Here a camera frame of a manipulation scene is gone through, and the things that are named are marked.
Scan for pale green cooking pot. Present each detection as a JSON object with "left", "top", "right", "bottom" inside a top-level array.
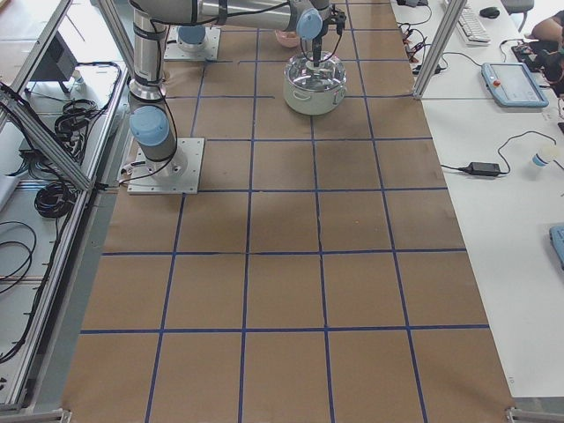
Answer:
[{"left": 283, "top": 70, "right": 346, "bottom": 115}]

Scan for paper cup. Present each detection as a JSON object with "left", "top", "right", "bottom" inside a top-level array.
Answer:
[{"left": 531, "top": 145, "right": 560, "bottom": 167}]

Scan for blue teach pendant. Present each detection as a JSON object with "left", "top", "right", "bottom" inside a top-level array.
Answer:
[
  {"left": 480, "top": 63, "right": 549, "bottom": 108},
  {"left": 549, "top": 225, "right": 564, "bottom": 268}
]

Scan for coiled black cables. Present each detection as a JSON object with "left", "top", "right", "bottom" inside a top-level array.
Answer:
[{"left": 33, "top": 181, "right": 76, "bottom": 219}]

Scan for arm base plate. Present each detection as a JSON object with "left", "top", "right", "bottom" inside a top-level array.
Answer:
[
  {"left": 164, "top": 26, "right": 221, "bottom": 62},
  {"left": 127, "top": 137, "right": 204, "bottom": 195}
]

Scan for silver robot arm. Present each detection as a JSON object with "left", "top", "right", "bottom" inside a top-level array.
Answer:
[
  {"left": 176, "top": 26, "right": 206, "bottom": 52},
  {"left": 130, "top": 1, "right": 330, "bottom": 180}
]

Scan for black power adapter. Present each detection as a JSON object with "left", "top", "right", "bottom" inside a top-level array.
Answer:
[{"left": 466, "top": 162, "right": 502, "bottom": 177}]

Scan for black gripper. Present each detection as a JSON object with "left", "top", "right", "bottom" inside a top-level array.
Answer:
[{"left": 312, "top": 0, "right": 330, "bottom": 66}]

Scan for white keyboard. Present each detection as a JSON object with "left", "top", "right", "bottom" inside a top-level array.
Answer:
[{"left": 456, "top": 6, "right": 491, "bottom": 47}]

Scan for aluminium frame post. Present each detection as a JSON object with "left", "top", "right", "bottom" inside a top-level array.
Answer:
[{"left": 413, "top": 0, "right": 466, "bottom": 100}]

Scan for black computer mouse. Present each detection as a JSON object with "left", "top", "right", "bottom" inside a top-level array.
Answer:
[{"left": 479, "top": 6, "right": 501, "bottom": 19}]

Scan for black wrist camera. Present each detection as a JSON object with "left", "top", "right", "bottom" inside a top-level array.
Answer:
[{"left": 330, "top": 5, "right": 347, "bottom": 36}]

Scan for pink bowl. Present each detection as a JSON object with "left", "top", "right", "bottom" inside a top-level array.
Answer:
[{"left": 275, "top": 30, "right": 301, "bottom": 48}]

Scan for glass pot lid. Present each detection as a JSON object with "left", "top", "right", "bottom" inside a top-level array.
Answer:
[{"left": 285, "top": 51, "right": 346, "bottom": 93}]

